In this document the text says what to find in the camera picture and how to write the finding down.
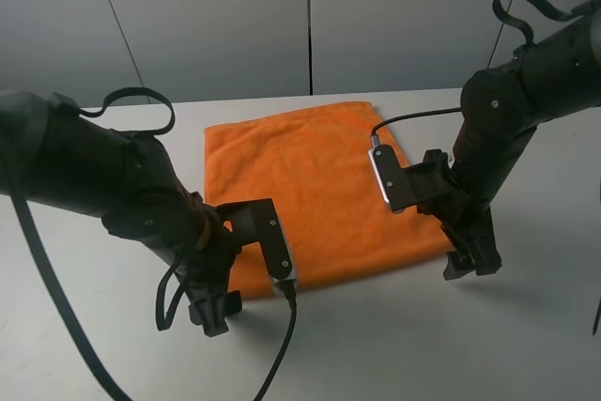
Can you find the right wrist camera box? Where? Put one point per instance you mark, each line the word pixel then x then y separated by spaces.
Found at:
pixel 392 178

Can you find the orange microfibre towel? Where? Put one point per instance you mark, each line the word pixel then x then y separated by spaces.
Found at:
pixel 314 165

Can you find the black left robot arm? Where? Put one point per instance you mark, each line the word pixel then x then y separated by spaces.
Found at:
pixel 53 153

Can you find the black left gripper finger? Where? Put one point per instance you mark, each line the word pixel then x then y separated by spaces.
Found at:
pixel 233 303
pixel 210 315

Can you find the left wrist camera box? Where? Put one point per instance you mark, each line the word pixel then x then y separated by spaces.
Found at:
pixel 277 257

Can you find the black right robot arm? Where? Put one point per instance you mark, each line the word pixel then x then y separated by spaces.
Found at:
pixel 502 108

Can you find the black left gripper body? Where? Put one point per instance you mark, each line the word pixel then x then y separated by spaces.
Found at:
pixel 230 227

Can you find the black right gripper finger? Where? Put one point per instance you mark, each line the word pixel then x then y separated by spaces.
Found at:
pixel 458 265
pixel 481 248

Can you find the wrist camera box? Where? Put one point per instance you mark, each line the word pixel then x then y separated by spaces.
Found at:
pixel 277 257
pixel 392 178

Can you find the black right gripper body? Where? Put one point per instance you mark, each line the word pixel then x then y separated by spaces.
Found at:
pixel 434 193

